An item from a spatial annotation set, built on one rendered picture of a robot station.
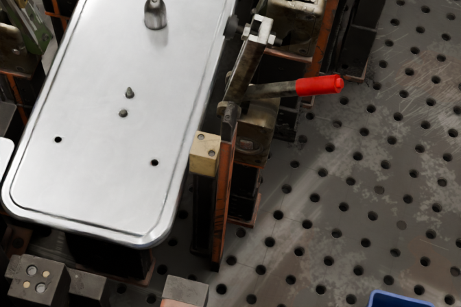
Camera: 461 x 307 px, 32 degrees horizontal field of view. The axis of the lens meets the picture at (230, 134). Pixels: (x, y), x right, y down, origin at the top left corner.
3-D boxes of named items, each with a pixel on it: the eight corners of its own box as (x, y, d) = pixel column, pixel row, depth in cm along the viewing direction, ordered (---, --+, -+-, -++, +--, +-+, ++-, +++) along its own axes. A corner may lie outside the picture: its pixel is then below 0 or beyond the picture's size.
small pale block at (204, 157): (194, 233, 130) (195, 129, 98) (215, 238, 130) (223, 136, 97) (188, 253, 128) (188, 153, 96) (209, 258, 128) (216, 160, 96)
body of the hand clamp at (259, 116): (221, 187, 134) (231, 78, 103) (261, 197, 134) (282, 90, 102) (213, 219, 131) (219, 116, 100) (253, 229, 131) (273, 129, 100)
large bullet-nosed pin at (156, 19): (148, 16, 115) (146, -13, 109) (169, 20, 115) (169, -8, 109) (142, 33, 114) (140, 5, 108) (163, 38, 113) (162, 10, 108)
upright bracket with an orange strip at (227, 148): (215, 253, 129) (228, 99, 84) (223, 255, 129) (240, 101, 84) (210, 270, 127) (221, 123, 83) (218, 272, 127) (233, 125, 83)
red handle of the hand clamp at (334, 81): (227, 76, 101) (341, 63, 93) (235, 86, 103) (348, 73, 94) (219, 104, 99) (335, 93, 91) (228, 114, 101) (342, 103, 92)
